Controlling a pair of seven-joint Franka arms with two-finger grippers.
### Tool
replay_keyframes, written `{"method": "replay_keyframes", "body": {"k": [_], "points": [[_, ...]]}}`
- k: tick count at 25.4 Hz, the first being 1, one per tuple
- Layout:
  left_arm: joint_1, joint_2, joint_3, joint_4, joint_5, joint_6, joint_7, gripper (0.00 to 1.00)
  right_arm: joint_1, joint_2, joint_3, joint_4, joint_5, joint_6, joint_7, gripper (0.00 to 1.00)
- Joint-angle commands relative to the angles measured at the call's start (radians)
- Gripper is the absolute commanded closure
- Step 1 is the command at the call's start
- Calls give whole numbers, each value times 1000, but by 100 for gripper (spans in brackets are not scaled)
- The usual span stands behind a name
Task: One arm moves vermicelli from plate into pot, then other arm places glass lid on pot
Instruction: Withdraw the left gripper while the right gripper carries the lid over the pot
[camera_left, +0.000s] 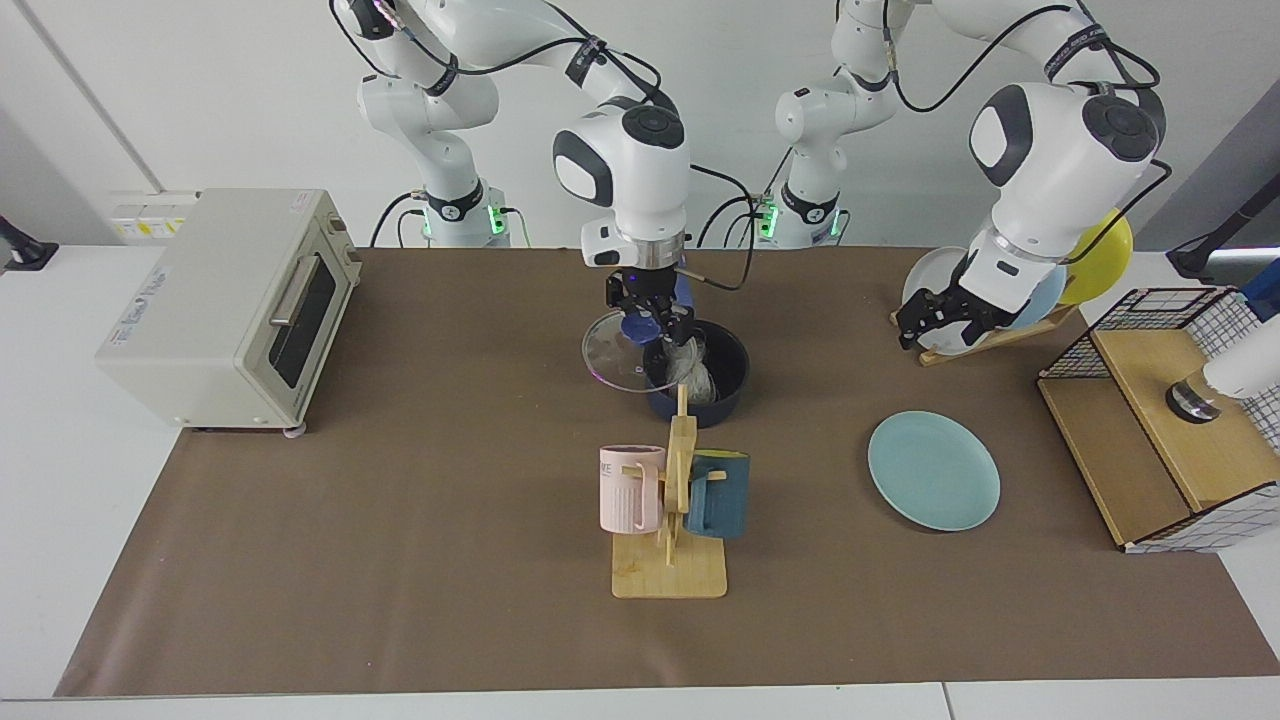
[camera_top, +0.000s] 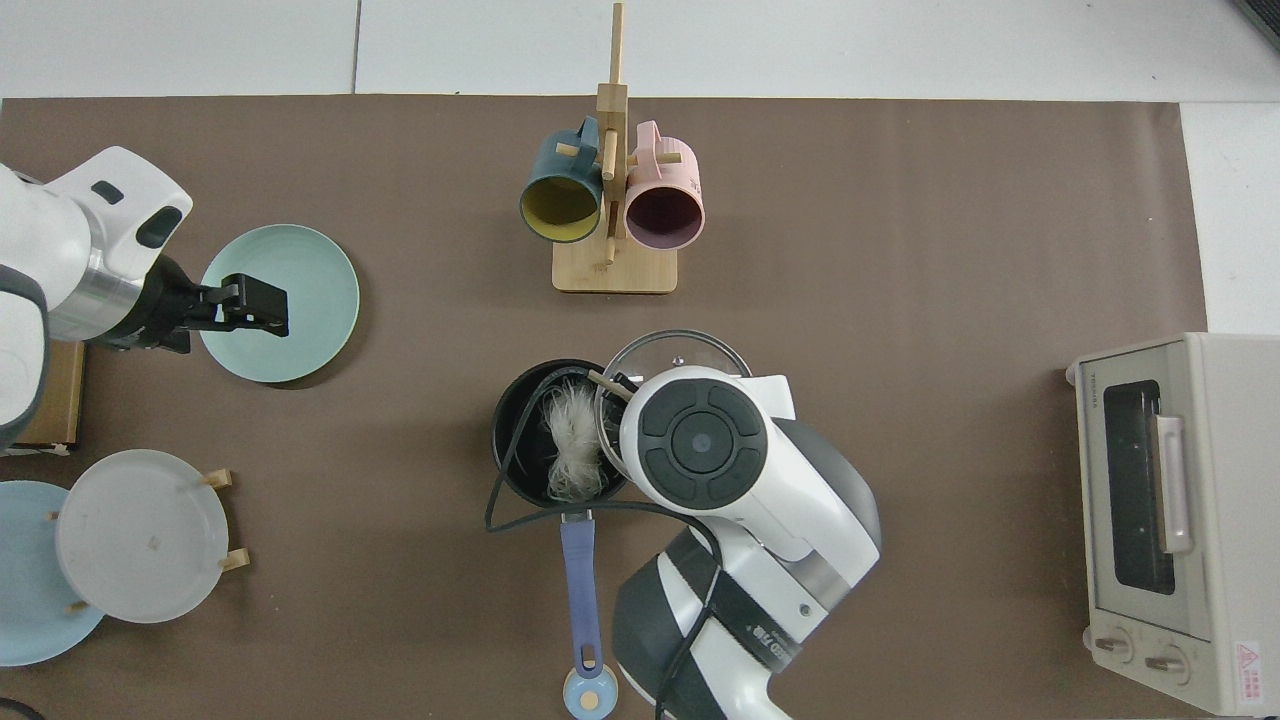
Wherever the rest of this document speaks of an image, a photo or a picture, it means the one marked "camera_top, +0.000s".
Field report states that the wooden plate rack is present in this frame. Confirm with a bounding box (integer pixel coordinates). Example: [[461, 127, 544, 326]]
[[45, 468, 251, 613]]

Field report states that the green plate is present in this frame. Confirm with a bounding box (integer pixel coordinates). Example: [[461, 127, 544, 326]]
[[198, 224, 361, 384]]

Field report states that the glass lid blue knob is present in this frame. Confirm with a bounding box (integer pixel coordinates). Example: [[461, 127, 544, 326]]
[[595, 330, 753, 471]]

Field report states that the dark grey slatted panel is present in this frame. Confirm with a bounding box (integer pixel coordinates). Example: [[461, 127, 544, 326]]
[[1230, 0, 1280, 51]]

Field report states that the white plate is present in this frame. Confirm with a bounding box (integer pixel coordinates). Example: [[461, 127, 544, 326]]
[[55, 449, 230, 625]]

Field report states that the pink ribbed cup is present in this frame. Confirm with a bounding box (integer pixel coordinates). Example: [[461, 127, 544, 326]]
[[624, 120, 706, 251]]

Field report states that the brown table cloth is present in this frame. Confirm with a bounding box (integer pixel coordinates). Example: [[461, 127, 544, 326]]
[[0, 95, 1206, 720]]

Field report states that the white vermicelli bundle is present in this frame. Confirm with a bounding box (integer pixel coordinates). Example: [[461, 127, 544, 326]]
[[540, 385, 613, 504]]

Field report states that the small blue round thing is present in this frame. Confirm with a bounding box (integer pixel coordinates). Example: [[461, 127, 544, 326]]
[[562, 668, 619, 719]]

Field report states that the pale toaster oven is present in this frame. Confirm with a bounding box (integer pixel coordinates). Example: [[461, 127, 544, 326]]
[[1065, 332, 1280, 717]]

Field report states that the wire basket wooden floor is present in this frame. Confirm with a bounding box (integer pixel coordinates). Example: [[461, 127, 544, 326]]
[[0, 340, 86, 456]]

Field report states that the wooden cup stand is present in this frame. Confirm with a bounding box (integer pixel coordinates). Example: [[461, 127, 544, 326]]
[[552, 2, 679, 295]]

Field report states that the light blue plate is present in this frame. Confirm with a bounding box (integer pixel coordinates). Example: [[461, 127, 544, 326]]
[[0, 480, 106, 667]]

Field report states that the black pan blue handle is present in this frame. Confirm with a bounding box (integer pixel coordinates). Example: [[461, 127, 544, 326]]
[[490, 358, 641, 673]]

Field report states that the dark teal cup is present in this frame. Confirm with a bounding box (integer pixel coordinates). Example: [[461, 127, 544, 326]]
[[518, 116, 604, 244]]

